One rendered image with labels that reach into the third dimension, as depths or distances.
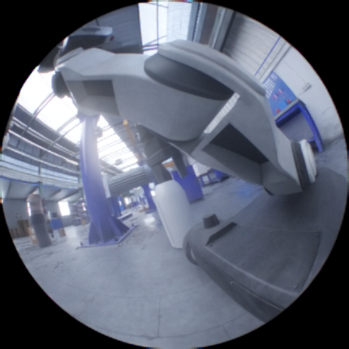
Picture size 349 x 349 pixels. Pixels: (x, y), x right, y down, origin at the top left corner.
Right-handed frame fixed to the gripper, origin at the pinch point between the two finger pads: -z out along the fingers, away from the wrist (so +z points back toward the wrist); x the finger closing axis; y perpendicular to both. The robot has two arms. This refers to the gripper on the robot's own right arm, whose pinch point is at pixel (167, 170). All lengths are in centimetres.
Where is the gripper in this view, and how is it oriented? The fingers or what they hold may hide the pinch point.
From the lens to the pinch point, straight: 31.2
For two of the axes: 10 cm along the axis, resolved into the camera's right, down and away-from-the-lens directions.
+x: -6.3, 2.1, 7.5
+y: -6.8, 3.2, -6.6
